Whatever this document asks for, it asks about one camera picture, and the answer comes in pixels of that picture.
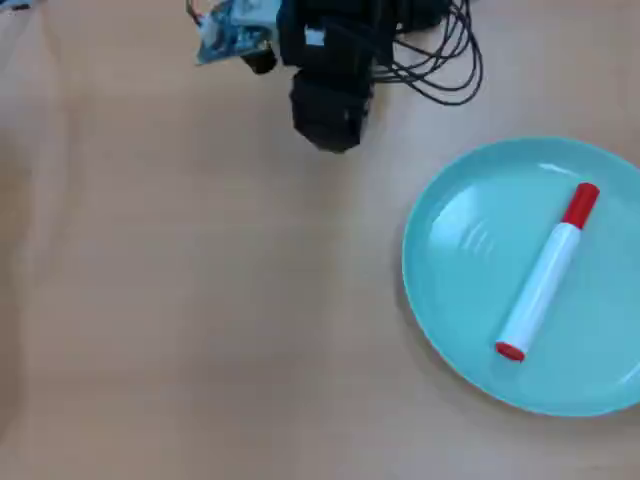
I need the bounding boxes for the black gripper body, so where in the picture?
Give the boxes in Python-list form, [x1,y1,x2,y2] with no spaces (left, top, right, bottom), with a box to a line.
[288,71,375,154]

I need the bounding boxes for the white marker pen red cap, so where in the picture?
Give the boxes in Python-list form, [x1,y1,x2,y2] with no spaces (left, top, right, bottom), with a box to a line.
[494,182,601,363]

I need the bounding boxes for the teal plastic plate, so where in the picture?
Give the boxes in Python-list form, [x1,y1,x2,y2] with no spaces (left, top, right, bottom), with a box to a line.
[401,136,640,419]

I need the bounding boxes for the blue camera circuit board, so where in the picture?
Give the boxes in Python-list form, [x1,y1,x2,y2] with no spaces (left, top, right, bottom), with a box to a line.
[193,0,279,76]

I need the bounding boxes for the black cable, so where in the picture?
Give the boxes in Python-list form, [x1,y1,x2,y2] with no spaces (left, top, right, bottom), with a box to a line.
[372,0,485,107]

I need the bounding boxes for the coloured thin wires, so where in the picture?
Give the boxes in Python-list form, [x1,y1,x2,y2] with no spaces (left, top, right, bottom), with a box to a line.
[185,0,211,29]

